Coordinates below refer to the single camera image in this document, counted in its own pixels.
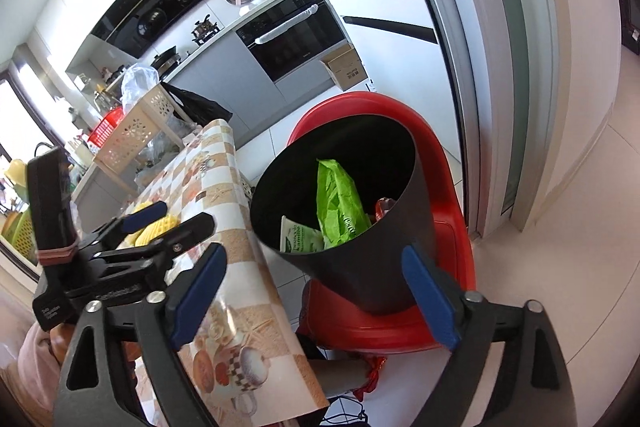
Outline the yellow wavy sponge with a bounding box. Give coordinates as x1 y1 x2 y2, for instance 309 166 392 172
121 200 180 249

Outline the cardboard box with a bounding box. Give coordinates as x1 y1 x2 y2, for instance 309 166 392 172
320 43 368 91

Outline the green snack bag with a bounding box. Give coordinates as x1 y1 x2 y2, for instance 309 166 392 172
317 159 372 248

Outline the white refrigerator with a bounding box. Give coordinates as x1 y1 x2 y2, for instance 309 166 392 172
330 0 462 160

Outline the beige perforated storage cart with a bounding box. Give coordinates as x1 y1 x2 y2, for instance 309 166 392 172
93 83 196 195

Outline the cooking pot on stove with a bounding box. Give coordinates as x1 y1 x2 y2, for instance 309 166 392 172
191 14 220 46

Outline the clear plastic bag on cart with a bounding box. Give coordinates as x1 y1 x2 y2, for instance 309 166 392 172
120 64 160 114

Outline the black range hood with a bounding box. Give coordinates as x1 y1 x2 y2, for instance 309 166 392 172
91 0 203 58

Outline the black built-in oven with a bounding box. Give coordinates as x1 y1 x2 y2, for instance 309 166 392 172
236 0 346 82

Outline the green box package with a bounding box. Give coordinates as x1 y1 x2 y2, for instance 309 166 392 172
280 216 324 254

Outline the red plastic basket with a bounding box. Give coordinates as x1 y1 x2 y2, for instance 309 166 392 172
88 106 125 147

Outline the red plastic stool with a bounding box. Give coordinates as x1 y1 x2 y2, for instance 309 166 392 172
288 92 475 355

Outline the black trash bin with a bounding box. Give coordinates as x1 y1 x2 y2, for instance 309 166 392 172
250 115 436 315

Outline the black phone on mount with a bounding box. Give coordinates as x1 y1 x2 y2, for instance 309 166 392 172
26 147 78 267

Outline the patterned tablecloth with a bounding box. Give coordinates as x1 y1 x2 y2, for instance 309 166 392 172
127 119 329 426

